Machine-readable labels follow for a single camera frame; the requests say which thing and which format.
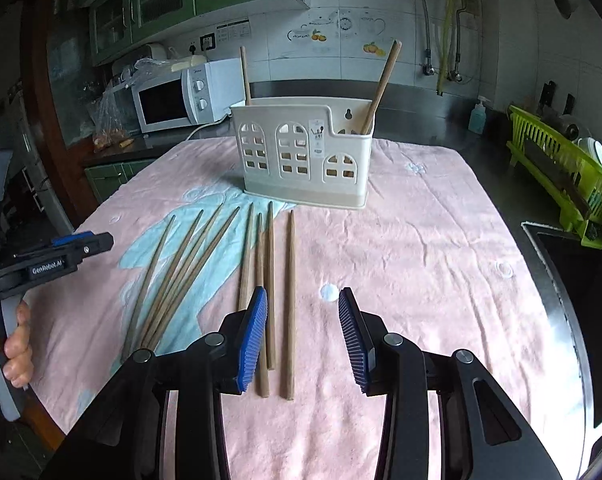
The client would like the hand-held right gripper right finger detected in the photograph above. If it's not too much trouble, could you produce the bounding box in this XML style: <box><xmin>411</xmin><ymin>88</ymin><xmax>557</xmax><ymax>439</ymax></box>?
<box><xmin>337</xmin><ymin>287</ymin><xmax>564</xmax><ymax>480</ymax></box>

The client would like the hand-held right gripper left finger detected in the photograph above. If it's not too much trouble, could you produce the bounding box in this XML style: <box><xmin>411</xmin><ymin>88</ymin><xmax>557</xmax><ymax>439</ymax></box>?
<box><xmin>41</xmin><ymin>286</ymin><xmax>269</xmax><ymax>480</ymax></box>

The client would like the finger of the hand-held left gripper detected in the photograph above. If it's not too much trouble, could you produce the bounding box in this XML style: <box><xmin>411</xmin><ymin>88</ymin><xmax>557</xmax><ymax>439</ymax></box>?
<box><xmin>51</xmin><ymin>231</ymin><xmax>96</xmax><ymax>249</ymax></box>
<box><xmin>65</xmin><ymin>233</ymin><xmax>115</xmax><ymax>267</ymax></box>

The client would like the row of wooden chopsticks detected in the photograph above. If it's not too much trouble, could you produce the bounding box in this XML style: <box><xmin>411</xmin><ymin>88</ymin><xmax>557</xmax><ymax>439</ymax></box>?
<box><xmin>121</xmin><ymin>201</ymin><xmax>298</xmax><ymax>402</ymax></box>

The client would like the cream plastic chopstick holder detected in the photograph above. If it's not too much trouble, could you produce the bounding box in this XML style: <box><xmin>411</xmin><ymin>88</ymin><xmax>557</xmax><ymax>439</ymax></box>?
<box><xmin>229</xmin><ymin>97</ymin><xmax>377</xmax><ymax>211</ymax></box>

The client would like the brown wooden chopstick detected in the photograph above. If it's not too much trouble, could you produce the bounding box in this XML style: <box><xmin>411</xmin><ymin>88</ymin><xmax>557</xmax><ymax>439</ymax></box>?
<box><xmin>358</xmin><ymin>40</ymin><xmax>403</xmax><ymax>136</ymax></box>
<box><xmin>238</xmin><ymin>46</ymin><xmax>253</xmax><ymax>107</ymax></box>

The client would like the person's left hand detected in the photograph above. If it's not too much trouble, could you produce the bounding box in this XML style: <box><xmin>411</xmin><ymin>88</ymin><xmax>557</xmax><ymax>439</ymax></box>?
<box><xmin>0</xmin><ymin>300</ymin><xmax>35</xmax><ymax>394</ymax></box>

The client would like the green base cabinet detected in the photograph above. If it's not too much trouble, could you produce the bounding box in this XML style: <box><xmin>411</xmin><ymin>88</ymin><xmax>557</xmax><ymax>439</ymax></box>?
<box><xmin>84</xmin><ymin>157</ymin><xmax>157</xmax><ymax>206</ymax></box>

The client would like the pink printed towel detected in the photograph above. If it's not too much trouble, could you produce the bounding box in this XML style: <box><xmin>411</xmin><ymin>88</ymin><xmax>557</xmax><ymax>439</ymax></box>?
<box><xmin>24</xmin><ymin>135</ymin><xmax>589</xmax><ymax>480</ymax></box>

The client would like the clear plastic bag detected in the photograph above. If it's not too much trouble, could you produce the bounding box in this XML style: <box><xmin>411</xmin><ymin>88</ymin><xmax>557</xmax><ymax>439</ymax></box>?
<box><xmin>88</xmin><ymin>80</ymin><xmax>137</xmax><ymax>153</ymax></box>

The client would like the white microwave oven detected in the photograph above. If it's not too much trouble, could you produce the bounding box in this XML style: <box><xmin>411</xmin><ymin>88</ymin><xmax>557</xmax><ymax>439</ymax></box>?
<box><xmin>131</xmin><ymin>57</ymin><xmax>244</xmax><ymax>134</ymax></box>

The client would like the plastic wrapped cream packet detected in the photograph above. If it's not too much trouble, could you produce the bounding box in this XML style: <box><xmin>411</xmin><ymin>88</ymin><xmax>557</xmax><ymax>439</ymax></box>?
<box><xmin>131</xmin><ymin>56</ymin><xmax>212</xmax><ymax>86</ymax></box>

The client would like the white kitchen appliance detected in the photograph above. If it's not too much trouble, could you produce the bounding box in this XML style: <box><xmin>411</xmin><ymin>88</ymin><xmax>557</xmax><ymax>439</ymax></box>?
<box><xmin>138</xmin><ymin>42</ymin><xmax>170</xmax><ymax>64</ymax></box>

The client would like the blue soap pump bottle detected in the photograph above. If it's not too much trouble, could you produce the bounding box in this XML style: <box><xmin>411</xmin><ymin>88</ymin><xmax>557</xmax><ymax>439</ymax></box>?
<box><xmin>467</xmin><ymin>96</ymin><xmax>488</xmax><ymax>135</ymax></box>

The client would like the dark kitchen cleaver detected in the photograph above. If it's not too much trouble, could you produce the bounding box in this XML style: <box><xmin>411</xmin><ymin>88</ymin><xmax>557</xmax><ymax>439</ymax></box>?
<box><xmin>523</xmin><ymin>137</ymin><xmax>594</xmax><ymax>222</ymax></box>

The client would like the green plastic dish rack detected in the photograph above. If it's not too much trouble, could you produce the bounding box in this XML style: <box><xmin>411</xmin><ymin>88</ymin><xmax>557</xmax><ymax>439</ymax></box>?
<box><xmin>506</xmin><ymin>105</ymin><xmax>602</xmax><ymax>249</ymax></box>

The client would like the brown wooden door frame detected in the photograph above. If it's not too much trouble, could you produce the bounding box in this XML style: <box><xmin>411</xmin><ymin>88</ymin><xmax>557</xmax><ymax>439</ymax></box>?
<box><xmin>21</xmin><ymin>0</ymin><xmax>99</xmax><ymax>226</ymax></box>

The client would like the white microwave power cord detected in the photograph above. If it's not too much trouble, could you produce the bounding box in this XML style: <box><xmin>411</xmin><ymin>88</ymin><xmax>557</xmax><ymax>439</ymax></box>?
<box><xmin>186</xmin><ymin>116</ymin><xmax>232</xmax><ymax>141</ymax></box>

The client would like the printed wall notice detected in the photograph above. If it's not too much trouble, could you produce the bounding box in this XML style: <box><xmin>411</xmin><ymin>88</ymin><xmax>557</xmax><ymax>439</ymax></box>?
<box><xmin>216</xmin><ymin>20</ymin><xmax>252</xmax><ymax>44</ymax></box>

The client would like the yellow gas hose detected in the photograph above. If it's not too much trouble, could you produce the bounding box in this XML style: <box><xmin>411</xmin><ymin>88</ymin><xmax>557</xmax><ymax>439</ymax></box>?
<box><xmin>437</xmin><ymin>0</ymin><xmax>456</xmax><ymax>96</ymax></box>

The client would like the silver flexible hose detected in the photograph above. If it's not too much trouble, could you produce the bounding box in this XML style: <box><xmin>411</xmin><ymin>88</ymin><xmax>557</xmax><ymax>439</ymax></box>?
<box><xmin>448</xmin><ymin>0</ymin><xmax>474</xmax><ymax>84</ymax></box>
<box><xmin>415</xmin><ymin>0</ymin><xmax>437</xmax><ymax>77</ymax></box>

